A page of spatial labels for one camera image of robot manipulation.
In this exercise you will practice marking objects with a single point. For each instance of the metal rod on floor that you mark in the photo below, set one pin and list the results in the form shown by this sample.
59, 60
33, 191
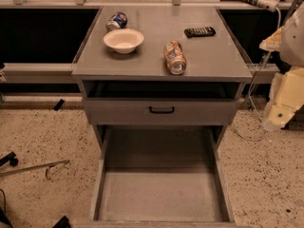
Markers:
32, 168

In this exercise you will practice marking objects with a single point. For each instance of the black block on floor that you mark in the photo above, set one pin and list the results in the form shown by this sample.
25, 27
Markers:
59, 105

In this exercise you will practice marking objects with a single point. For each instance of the black object bottom left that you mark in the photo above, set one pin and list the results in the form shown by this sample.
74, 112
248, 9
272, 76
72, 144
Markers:
62, 223

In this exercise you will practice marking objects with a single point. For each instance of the open grey bottom drawer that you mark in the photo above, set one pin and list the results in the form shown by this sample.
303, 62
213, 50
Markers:
160, 178

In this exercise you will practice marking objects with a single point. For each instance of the grey drawer cabinet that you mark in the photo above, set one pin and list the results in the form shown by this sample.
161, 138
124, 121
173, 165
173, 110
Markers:
215, 69

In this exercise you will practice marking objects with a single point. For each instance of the white bowl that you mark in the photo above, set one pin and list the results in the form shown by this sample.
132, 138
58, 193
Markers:
124, 40

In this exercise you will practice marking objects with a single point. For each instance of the blue soda can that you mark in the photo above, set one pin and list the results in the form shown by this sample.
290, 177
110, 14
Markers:
117, 21

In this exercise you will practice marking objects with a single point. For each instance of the closed drawer with black handle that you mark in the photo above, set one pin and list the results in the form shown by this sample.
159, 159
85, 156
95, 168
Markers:
159, 112

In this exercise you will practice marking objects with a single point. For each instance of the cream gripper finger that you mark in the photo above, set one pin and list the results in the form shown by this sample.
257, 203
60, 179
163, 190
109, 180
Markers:
273, 42
286, 97

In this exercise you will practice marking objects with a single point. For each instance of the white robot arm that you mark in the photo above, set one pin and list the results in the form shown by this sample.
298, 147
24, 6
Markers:
292, 39

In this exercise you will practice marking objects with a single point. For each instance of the orange soda can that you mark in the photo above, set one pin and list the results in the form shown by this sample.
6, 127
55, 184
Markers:
174, 58

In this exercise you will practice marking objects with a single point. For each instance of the black clamp on floor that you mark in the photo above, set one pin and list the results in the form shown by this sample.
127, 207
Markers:
10, 158

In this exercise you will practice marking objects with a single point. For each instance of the black remote control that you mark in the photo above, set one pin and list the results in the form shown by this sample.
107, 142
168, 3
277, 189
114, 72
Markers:
199, 32

